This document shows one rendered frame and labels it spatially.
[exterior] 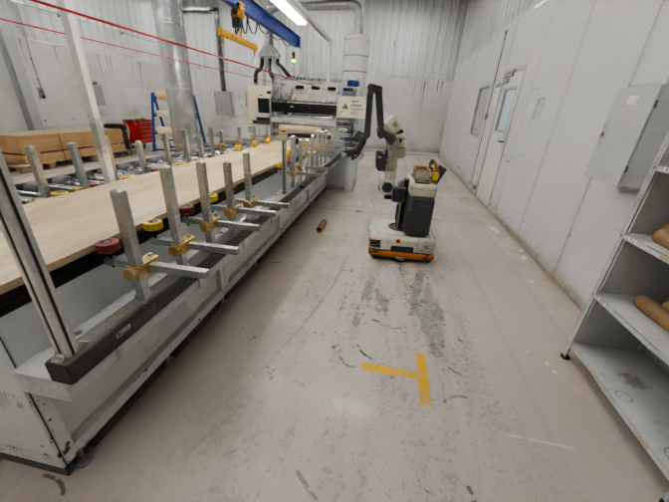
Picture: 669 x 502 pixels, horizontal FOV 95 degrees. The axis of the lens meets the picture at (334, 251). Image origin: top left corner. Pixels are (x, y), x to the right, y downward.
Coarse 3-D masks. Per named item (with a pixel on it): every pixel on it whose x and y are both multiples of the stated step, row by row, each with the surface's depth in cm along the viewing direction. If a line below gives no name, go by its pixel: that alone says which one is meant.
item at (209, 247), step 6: (150, 240) 145; (156, 240) 144; (162, 240) 144; (168, 240) 143; (192, 246) 142; (198, 246) 141; (204, 246) 141; (210, 246) 140; (216, 246) 140; (222, 246) 140; (228, 246) 141; (234, 246) 141; (216, 252) 141; (222, 252) 140; (228, 252) 140; (234, 252) 139
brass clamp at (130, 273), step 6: (144, 258) 121; (150, 258) 121; (156, 258) 123; (144, 264) 117; (126, 270) 113; (132, 270) 113; (138, 270) 115; (144, 270) 118; (126, 276) 114; (132, 276) 113; (138, 276) 114
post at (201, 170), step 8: (200, 160) 147; (200, 168) 148; (200, 176) 149; (200, 184) 151; (208, 184) 154; (200, 192) 153; (208, 192) 155; (200, 200) 155; (208, 200) 156; (208, 208) 157; (208, 216) 158; (208, 232) 162; (208, 240) 164
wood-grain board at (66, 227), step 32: (224, 160) 299; (256, 160) 308; (96, 192) 181; (128, 192) 184; (160, 192) 188; (192, 192) 191; (32, 224) 133; (64, 224) 135; (96, 224) 137; (0, 256) 106; (64, 256) 109; (0, 288) 91
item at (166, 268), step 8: (112, 256) 123; (112, 264) 122; (120, 264) 121; (152, 264) 119; (160, 264) 119; (168, 264) 120; (160, 272) 119; (168, 272) 118; (176, 272) 118; (184, 272) 117; (192, 272) 116; (200, 272) 116; (208, 272) 118
